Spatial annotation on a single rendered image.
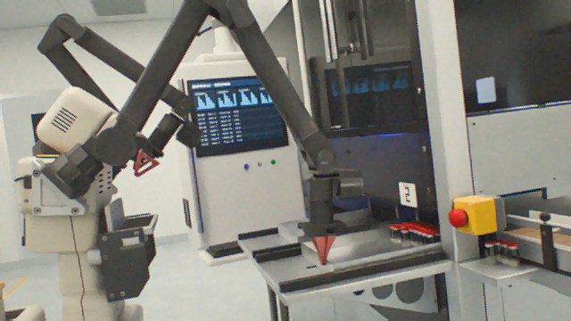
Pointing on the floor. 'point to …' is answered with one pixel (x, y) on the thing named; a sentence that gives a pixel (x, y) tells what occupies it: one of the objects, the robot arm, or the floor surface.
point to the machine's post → (450, 151)
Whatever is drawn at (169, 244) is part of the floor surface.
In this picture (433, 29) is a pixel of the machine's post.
